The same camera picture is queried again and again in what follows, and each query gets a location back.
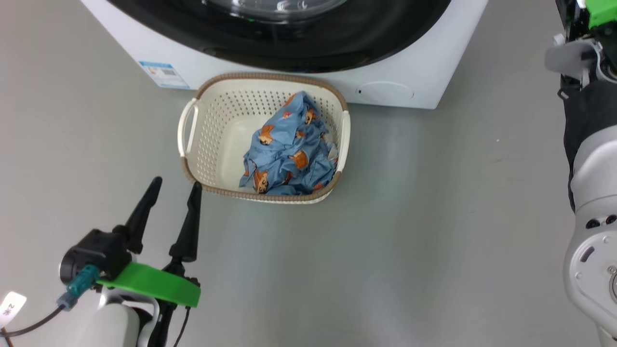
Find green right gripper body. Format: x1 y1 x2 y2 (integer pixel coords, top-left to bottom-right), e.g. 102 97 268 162
555 0 617 40

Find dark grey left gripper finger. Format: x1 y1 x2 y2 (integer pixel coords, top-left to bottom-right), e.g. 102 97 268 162
169 182 203 264
114 176 163 255

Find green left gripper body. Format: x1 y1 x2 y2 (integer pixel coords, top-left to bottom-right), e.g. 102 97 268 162
96 260 201 309

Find cream perforated laundry basket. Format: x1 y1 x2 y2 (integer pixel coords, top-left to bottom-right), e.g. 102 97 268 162
177 72 351 205

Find white front-load washing machine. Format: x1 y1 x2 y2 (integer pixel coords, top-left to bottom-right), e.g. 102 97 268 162
80 0 490 110

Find blue white energy label sticker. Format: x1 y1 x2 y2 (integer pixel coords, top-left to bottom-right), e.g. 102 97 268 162
139 61 190 89

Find round white filter cover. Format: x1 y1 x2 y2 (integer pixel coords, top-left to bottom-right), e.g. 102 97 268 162
356 81 415 103

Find teal left camera connector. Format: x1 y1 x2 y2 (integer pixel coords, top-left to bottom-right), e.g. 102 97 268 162
57 264 100 309

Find thin black left gripper cable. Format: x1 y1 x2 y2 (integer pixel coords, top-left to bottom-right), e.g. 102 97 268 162
0 305 66 338

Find white cable tag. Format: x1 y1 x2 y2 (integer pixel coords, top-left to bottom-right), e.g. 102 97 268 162
0 291 27 320

